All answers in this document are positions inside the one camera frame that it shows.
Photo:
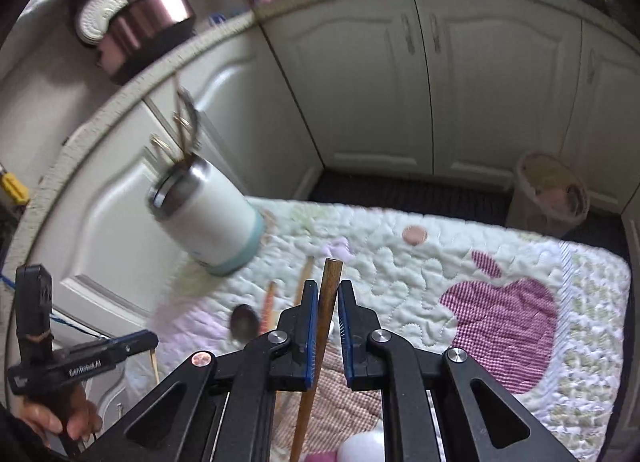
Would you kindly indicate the dark wooden chopstick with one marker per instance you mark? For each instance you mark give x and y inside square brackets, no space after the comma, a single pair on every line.
[331,278]

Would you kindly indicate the pink rice cooker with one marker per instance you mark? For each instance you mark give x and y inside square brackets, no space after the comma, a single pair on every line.
[130,35]

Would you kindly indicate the person's left hand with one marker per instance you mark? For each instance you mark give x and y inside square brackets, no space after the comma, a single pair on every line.
[83,421]

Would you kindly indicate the beige waste basket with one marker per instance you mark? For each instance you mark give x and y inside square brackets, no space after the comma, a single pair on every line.
[548,197]

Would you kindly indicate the patterned red chopstick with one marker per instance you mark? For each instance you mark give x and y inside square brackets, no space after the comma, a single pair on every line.
[267,309]

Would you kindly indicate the white ceramic spoon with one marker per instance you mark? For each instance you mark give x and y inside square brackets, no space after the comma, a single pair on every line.
[362,447]

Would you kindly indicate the metal spoon on cloth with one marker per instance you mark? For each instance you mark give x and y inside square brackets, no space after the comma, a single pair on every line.
[244,324]

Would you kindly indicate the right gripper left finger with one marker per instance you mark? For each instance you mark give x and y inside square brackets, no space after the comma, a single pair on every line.
[296,360]

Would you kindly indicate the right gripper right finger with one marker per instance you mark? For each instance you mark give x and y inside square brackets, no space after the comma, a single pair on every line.
[363,370]

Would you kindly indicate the quilted patchwork cloth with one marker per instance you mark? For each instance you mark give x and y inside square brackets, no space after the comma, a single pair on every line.
[544,317]

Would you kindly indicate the brown wooden chopstick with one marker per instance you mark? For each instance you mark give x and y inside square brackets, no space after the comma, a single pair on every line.
[174,156]

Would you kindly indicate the light bamboo chopstick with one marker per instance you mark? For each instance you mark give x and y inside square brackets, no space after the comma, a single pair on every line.
[305,275]

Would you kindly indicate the white steel utensil cup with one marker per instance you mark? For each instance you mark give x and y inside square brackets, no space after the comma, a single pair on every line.
[207,215]

